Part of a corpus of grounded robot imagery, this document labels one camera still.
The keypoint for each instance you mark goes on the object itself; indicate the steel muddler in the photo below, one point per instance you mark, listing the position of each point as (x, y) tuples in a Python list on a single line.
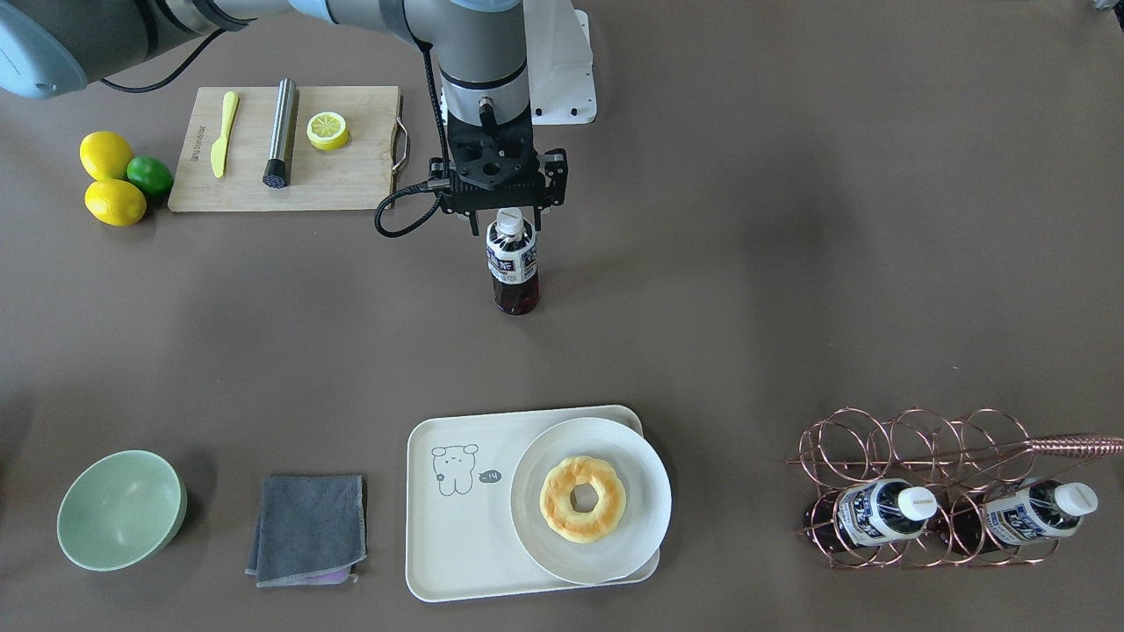
[(278, 170)]

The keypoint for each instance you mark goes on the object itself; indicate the green lime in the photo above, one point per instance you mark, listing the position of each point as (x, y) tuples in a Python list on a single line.
[(150, 175)]

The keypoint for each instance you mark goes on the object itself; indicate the white plate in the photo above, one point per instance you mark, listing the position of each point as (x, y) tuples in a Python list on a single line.
[(641, 530)]

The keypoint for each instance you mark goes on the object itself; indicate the glazed donut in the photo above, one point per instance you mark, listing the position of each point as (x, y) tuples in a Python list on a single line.
[(558, 510)]

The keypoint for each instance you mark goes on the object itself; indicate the tea bottle in rack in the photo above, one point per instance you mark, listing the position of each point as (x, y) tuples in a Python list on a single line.
[(1035, 510), (869, 515)]

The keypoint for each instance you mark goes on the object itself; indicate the cream tray with bunny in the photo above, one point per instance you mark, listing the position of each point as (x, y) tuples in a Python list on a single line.
[(460, 540)]

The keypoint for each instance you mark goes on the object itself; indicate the copper wire bottle rack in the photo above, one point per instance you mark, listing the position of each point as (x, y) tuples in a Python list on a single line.
[(984, 456)]

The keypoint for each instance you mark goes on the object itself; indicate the tea bottle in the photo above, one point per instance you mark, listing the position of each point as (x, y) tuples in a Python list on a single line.
[(512, 260), (869, 515), (1035, 510)]

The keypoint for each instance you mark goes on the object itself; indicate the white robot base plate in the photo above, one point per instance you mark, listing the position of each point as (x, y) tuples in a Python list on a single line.
[(562, 89)]

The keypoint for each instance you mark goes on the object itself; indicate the green bowl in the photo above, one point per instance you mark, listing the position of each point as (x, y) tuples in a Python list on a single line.
[(120, 511)]

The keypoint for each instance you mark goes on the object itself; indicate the lemon half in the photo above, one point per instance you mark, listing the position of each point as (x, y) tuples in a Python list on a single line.
[(327, 130)]

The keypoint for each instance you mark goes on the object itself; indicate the whole lemon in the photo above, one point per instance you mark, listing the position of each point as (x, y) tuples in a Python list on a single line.
[(115, 202), (105, 155)]

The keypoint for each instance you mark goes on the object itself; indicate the yellow plastic knife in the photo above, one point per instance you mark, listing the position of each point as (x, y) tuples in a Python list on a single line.
[(218, 151)]

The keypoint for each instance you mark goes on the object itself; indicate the grey folded cloth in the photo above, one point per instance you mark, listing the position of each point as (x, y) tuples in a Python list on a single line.
[(310, 530)]

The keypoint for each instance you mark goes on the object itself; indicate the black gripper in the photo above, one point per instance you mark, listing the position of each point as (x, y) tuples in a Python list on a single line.
[(553, 172)]

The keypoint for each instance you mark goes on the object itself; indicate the wooden cutting board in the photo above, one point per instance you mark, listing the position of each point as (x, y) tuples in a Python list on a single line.
[(352, 178)]

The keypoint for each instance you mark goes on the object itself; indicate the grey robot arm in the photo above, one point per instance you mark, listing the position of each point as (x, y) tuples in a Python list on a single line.
[(475, 54)]

